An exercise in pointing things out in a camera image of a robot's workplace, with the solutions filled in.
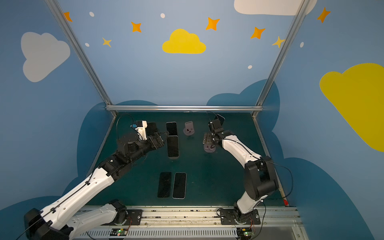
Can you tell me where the grey phone stand emptied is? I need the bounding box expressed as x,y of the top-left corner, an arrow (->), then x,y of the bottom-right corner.
183,121 -> 195,136

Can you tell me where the dark phone grey stand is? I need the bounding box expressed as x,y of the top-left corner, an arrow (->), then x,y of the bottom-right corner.
158,172 -> 172,198

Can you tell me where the white phone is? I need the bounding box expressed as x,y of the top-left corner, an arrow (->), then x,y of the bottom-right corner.
172,173 -> 187,199

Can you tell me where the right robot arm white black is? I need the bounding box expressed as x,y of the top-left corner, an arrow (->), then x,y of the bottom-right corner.
203,119 -> 279,222

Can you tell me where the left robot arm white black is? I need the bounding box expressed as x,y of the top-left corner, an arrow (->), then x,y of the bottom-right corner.
24,132 -> 168,240

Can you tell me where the black phone far left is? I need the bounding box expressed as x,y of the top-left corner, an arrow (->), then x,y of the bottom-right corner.
146,122 -> 159,136

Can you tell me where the black phone wooden stand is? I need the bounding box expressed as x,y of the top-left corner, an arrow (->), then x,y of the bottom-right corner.
215,114 -> 225,125

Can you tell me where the grey round stand right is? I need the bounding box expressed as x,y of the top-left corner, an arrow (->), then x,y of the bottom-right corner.
204,144 -> 216,153

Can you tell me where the blue phone front middle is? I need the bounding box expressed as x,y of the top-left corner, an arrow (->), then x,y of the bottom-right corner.
167,136 -> 180,159

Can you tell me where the purple phone back middle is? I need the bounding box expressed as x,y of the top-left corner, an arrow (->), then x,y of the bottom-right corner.
166,122 -> 178,136

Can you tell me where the left green circuit board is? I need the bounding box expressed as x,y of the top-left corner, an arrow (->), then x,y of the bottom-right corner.
110,229 -> 129,237

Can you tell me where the green circuit board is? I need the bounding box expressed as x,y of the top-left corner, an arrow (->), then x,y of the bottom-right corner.
237,228 -> 253,240
110,229 -> 129,237

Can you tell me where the right green circuit board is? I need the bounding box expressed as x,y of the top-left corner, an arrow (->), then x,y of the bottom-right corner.
237,228 -> 253,240

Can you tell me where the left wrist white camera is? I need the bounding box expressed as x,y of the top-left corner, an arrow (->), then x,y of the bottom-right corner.
132,121 -> 148,141

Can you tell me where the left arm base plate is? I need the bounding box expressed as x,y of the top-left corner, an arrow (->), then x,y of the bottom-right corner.
109,209 -> 143,226

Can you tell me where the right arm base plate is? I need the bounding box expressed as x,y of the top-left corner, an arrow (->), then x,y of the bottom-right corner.
216,208 -> 261,225

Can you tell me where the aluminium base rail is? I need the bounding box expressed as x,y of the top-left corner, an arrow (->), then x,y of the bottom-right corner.
72,206 -> 309,240

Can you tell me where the left aluminium frame post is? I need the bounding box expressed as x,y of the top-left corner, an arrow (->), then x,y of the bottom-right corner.
45,0 -> 113,107

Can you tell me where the aluminium frame post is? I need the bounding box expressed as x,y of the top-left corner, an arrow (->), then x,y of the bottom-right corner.
252,0 -> 311,120
45,0 -> 113,107

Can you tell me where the right aluminium frame post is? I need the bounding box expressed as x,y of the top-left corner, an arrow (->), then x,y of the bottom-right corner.
252,0 -> 311,120

